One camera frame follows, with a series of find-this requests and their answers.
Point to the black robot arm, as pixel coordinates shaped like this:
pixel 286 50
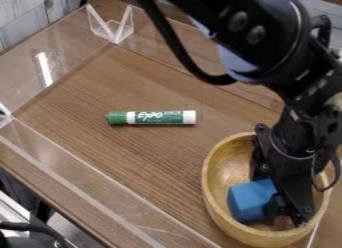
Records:
pixel 272 45

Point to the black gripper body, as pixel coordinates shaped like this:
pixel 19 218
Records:
pixel 298 173

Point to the brown wooden bowl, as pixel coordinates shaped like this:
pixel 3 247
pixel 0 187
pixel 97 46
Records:
pixel 226 169

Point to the blue foam block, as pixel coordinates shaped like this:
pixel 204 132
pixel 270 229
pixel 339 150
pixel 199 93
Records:
pixel 247 199

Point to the clear acrylic corner bracket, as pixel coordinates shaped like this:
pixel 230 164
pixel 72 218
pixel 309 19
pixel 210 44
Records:
pixel 114 31

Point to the clear acrylic tray wall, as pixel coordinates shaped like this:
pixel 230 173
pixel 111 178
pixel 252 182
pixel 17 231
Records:
pixel 123 180

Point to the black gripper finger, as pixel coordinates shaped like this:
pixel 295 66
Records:
pixel 279 207
pixel 259 169

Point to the green Expo marker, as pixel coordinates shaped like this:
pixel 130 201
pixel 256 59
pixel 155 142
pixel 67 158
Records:
pixel 152 117

